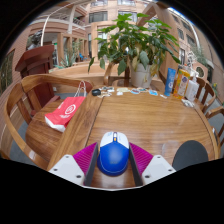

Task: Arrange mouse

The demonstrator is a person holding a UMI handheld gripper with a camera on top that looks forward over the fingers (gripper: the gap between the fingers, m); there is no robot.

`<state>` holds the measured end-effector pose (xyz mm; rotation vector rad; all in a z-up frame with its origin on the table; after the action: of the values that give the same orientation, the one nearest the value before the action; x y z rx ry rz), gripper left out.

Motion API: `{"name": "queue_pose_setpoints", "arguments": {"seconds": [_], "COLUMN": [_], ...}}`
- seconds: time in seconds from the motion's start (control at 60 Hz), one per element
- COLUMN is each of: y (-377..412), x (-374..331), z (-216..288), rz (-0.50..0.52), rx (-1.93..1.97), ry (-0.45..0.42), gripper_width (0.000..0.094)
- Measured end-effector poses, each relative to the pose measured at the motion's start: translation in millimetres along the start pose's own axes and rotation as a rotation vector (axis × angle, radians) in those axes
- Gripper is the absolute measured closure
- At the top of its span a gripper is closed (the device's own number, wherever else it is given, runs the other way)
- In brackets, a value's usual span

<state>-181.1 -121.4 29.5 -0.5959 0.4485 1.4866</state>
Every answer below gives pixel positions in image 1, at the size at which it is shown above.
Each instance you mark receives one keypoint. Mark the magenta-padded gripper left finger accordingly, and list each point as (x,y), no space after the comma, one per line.
(68,166)

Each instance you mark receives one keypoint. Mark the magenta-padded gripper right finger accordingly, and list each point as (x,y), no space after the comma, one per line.
(156,166)

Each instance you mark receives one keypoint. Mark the blue and white computer mouse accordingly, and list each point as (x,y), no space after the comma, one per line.
(113,156)

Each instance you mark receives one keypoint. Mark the dark round mouse pad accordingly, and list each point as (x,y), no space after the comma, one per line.
(190,156)

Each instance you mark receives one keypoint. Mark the wooden armchair with red bag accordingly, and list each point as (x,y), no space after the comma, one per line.
(36,136)

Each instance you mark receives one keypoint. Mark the red paper bag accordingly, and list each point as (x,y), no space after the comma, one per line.
(65,113)

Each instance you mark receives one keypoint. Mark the small white packet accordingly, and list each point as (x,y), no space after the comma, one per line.
(188,103)

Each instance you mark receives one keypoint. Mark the small black item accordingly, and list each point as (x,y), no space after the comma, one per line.
(96,92)

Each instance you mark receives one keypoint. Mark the white pump bottle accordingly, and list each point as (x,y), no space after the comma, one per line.
(192,90)

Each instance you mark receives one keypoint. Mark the yellow liquid bottle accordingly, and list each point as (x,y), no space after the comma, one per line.
(181,85)

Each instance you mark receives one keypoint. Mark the blue tube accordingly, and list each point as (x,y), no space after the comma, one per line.
(170,81)

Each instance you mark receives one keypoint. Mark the empty wooden armchair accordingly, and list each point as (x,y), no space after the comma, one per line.
(207,91)

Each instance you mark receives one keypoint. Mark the light wooden background table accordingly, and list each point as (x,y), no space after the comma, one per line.
(76,71)

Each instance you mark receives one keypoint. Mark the wooden armchair behind plant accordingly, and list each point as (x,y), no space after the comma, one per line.
(108,75)

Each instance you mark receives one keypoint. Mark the dark red wooden podium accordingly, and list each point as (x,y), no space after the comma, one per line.
(36,66)

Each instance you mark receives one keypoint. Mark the green potted plant white pot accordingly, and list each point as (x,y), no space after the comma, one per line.
(136,43)

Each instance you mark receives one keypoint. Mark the dark bust statue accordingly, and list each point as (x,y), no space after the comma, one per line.
(35,40)

